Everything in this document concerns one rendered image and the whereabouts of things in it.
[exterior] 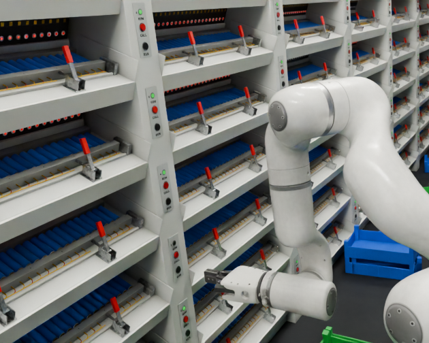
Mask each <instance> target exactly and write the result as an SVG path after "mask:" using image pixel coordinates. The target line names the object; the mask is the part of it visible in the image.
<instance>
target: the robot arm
mask: <svg viewBox="0 0 429 343"><path fill-rule="evenodd" d="M390 118H391V106H390V101H389V99H388V98H387V95H386V94H385V92H384V91H383V89H382V88H381V87H380V86H379V85H378V84H376V83H375V82H373V81H372V80H369V79H367V78H363V77H346V78H336V79H330V80H322V81H316V82H307V83H302V84H295V85H293V86H288V87H287V88H284V89H282V90H280V91H278V92H277V93H275V94H274V95H273V96H272V98H271V99H270V102H269V104H268V120H269V124H268V127H267V129H266V135H265V147H266V160H267V167H268V179H269V185H270V196H271V202H272V212H273V219H274V228H275V233H276V236H277V238H278V240H279V242H280V243H281V244H282V245H284V246H286V247H290V248H297V250H298V254H299V257H300V265H301V272H300V274H286V273H282V272H276V271H269V272H266V271H263V270H261V269H257V268H254V267H247V266H238V267H237V268H236V269H234V270H231V271H226V270H222V271H221V272H220V271H219V270H215V269H209V268H208V269H207V270H205V271H204V278H205V282H207V283H211V284H215V287H214V289H215V292H220V293H224V294H223V295H222V298H223V299H226V300H229V301H235V302H240V303H246V304H258V303H261V304H263V305H264V306H265V307H269V308H274V309H277V310H283V311H286V312H291V313H295V314H300V315H303V316H309V317H312V318H315V319H321V320H324V321H327V320H329V319H330V318H331V317H332V315H333V313H334V311H335V307H336V300H337V292H336V287H335V285H334V283H333V282H332V280H333V272H332V257H331V252H330V247H329V244H328V241H327V240H326V239H325V237H324V236H323V235H322V234H321V233H320V232H319V231H318V230H317V229H316V227H315V219H314V210H313V194H312V185H311V171H310V163H309V155H308V147H309V144H310V142H311V139H313V138H316V137H322V136H326V135H331V134H335V133H338V134H341V135H343V136H345V137H346V138H347V139H348V140H349V143H350V149H349V152H348V155H347V157H346V159H345V164H344V167H343V177H344V179H345V183H346V185H347V187H348V189H349V190H350V192H351V194H352V195H353V197H354V198H355V200H356V201H357V203H358V204H359V206H360V207H361V209H362V210H363V212H364V213H365V215H366V216H367V217H368V218H369V220H370V221H371V222H372V223H373V225H374V226H375V227H376V228H377V229H378V230H379V231H381V232H382V233H383V234H384V235H386V236H387V237H389V238H390V239H392V240H393V241H395V242H398V243H399V244H402V245H404V246H407V247H409V248H411V249H413V250H415V251H416V252H418V253H419V254H421V255H423V256H424V257H425V258H427V260H429V194H428V193H427V192H426V191H425V190H424V188H423V187H422V186H421V184H420V183H419V182H418V181H417V179H416V178H415V176H414V175H413V174H412V173H411V171H410V169H409V168H408V167H407V165H406V164H405V163H404V161H403V160H402V159H401V157H400V155H399V154H398V152H397V151H396V149H395V147H394V144H393V141H392V138H391V134H390ZM383 320H384V325H385V329H386V332H387V334H388V335H389V337H390V338H391V339H392V341H393V342H394V343H429V268H426V269H423V270H421V271H419V272H416V273H414V274H412V275H410V276H408V277H406V278H404V279H403V280H401V281H400V282H399V283H397V284H396V285H395V286H394V287H393V289H392V290H391V291H390V293H389V295H388V296H387V299H386V302H385V307H384V313H383Z"/></svg>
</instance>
